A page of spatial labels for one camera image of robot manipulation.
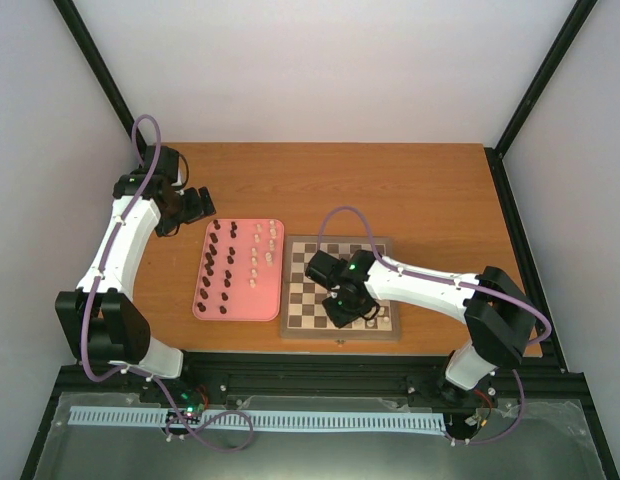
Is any pink plastic tray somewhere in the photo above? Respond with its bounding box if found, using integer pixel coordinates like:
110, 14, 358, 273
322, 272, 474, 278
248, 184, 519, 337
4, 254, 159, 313
192, 218, 285, 322

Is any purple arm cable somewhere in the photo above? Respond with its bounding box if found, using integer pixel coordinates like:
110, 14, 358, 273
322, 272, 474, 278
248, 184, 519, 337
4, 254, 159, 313
317, 205, 554, 447
77, 113, 256, 454

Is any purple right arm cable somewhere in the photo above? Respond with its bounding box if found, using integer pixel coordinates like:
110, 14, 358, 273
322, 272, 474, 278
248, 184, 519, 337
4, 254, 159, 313
317, 205, 554, 447

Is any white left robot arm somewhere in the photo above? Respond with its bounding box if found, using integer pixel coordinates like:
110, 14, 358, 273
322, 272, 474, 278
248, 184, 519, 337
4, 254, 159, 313
55, 146, 216, 403

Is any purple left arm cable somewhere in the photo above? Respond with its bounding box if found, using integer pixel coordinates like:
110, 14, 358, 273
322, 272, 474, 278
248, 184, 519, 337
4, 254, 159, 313
77, 113, 256, 454

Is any black aluminium frame rail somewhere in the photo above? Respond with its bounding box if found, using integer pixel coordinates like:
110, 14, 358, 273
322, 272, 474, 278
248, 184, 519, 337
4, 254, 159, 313
179, 144, 589, 416

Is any wooden chess board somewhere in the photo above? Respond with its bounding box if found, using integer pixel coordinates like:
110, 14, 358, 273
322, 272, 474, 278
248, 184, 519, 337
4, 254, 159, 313
280, 235, 401, 343

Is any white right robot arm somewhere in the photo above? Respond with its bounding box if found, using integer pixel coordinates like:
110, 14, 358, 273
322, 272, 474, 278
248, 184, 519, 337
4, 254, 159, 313
305, 250, 536, 396

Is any light blue cable duct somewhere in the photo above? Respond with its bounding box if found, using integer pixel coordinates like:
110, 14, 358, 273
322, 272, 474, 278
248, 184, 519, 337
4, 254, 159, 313
68, 406, 445, 435

